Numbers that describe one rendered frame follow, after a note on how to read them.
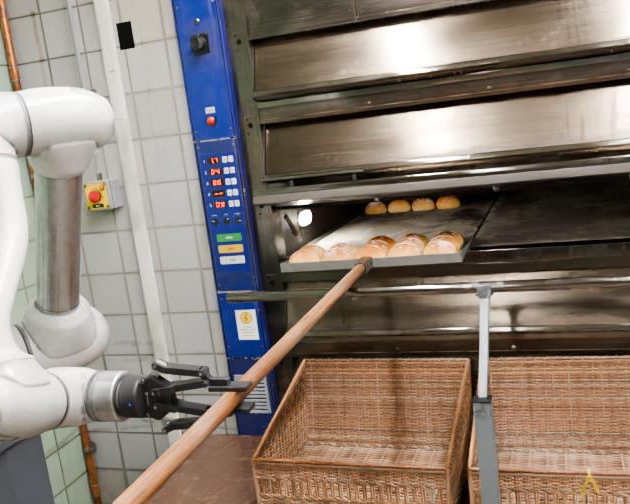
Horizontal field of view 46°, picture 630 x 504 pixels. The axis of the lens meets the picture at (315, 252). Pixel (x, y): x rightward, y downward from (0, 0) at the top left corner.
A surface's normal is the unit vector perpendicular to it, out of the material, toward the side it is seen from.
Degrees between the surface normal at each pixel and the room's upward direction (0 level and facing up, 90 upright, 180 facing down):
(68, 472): 90
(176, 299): 90
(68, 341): 115
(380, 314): 70
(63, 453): 90
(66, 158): 126
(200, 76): 90
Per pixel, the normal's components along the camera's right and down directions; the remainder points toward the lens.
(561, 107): -0.33, -0.13
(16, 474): 0.94, -0.06
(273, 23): -0.31, 0.22
